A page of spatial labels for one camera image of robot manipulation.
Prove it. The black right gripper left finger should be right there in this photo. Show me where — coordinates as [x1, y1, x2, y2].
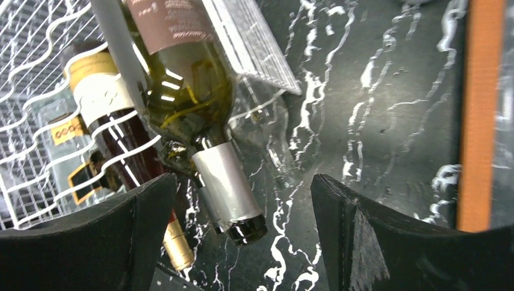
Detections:
[1, 173, 177, 290]

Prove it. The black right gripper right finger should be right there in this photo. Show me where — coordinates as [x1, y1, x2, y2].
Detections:
[310, 174, 513, 290]

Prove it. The clear bottom glass bottle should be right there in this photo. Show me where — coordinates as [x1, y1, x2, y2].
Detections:
[32, 90, 124, 212]

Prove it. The green wine bottle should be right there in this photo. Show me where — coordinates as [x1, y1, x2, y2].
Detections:
[120, 1, 267, 246]

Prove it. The dark gold-capped wine bottle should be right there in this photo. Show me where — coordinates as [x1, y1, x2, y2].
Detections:
[70, 48, 195, 271]

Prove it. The dark black-capped wine bottle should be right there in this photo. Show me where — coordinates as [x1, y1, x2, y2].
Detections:
[157, 137, 224, 234]

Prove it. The clear lower neck bottle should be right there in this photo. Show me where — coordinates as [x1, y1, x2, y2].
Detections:
[229, 77, 301, 189]

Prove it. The orange wooden shelf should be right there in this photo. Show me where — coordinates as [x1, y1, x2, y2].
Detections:
[456, 1, 513, 232]

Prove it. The white wire wine rack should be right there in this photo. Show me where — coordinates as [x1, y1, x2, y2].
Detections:
[0, 0, 302, 230]

